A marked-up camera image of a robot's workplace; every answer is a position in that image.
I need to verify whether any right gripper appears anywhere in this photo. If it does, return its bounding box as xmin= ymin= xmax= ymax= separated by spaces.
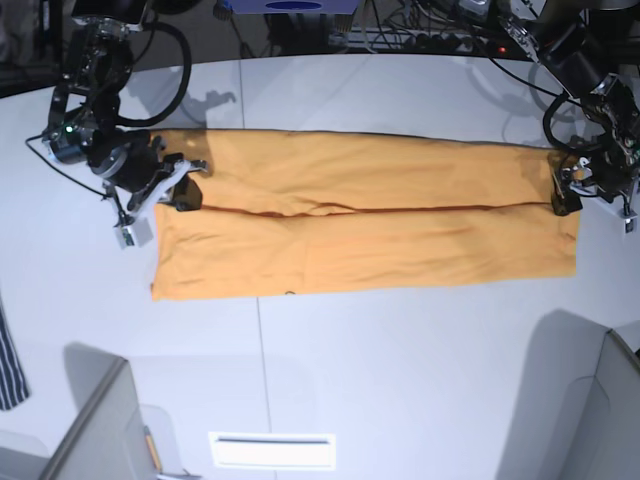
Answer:
xmin=87 ymin=129 xmax=211 ymax=211

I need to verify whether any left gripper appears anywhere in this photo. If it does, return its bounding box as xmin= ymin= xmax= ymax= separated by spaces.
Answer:
xmin=551 ymin=147 xmax=639 ymax=216

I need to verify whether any yellow orange T-shirt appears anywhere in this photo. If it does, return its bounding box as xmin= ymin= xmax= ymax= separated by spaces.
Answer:
xmin=151 ymin=130 xmax=580 ymax=301

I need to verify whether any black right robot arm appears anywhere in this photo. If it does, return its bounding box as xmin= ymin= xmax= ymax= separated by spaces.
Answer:
xmin=42 ymin=1 xmax=207 ymax=215

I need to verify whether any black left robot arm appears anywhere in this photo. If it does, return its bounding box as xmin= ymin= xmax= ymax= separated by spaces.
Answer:
xmin=173 ymin=4 xmax=639 ymax=223

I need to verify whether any blue white box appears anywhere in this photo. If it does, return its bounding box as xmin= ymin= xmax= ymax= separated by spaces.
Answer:
xmin=229 ymin=0 xmax=360 ymax=15

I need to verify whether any grey bin right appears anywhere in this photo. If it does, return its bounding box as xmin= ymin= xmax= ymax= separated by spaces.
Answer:
xmin=496 ymin=330 xmax=639 ymax=479

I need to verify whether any black power strip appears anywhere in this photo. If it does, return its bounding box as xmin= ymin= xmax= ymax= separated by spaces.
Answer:
xmin=327 ymin=27 xmax=483 ymax=57

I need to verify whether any navy white striped garment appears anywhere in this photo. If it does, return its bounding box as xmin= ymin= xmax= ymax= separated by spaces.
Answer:
xmin=0 ymin=310 xmax=31 ymax=412

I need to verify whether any white paper label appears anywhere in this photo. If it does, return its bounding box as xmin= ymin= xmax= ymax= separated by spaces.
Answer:
xmin=208 ymin=432 xmax=337 ymax=471

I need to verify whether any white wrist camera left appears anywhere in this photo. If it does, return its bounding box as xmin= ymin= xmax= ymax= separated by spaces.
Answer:
xmin=569 ymin=166 xmax=639 ymax=235

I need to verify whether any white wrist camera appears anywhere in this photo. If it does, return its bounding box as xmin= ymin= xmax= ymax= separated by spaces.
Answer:
xmin=110 ymin=165 xmax=191 ymax=249
xmin=569 ymin=166 xmax=639 ymax=235

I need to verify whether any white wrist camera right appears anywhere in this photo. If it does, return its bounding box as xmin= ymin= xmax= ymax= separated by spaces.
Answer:
xmin=110 ymin=165 xmax=191 ymax=249

